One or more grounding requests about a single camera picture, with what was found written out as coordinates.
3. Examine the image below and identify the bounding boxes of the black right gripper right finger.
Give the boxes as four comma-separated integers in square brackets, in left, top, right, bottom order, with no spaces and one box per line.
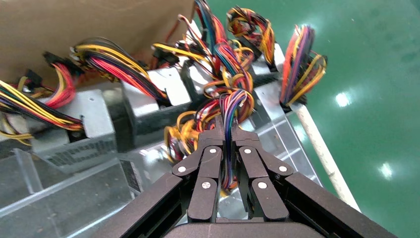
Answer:
[231,118,294,222]

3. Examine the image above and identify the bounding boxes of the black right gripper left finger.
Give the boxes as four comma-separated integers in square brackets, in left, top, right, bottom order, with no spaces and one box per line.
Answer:
[171,116,226,223]

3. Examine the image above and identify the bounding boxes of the clear acrylic divider tray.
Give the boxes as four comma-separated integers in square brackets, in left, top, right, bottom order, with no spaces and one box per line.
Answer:
[0,82,323,238]

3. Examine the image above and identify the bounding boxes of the brown cardboard box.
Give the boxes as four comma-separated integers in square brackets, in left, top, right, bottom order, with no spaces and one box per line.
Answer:
[0,0,196,89]

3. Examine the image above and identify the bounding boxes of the white tube cart frame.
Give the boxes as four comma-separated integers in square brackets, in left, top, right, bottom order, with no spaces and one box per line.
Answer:
[291,103,362,213]

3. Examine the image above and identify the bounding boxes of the grey power supply red wires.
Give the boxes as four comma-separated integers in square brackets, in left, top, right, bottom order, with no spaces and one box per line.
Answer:
[0,51,119,174]

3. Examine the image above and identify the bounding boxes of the far left coloured wire bundle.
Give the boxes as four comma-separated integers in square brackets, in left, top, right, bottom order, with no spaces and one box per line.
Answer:
[279,24,328,109]

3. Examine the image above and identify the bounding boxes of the power supply with yellow red wires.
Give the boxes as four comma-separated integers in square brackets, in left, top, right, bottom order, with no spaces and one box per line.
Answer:
[69,37,193,150]

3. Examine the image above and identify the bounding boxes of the power supply with orange wires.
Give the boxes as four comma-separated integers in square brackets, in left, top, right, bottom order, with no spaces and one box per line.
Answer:
[226,6,284,86]

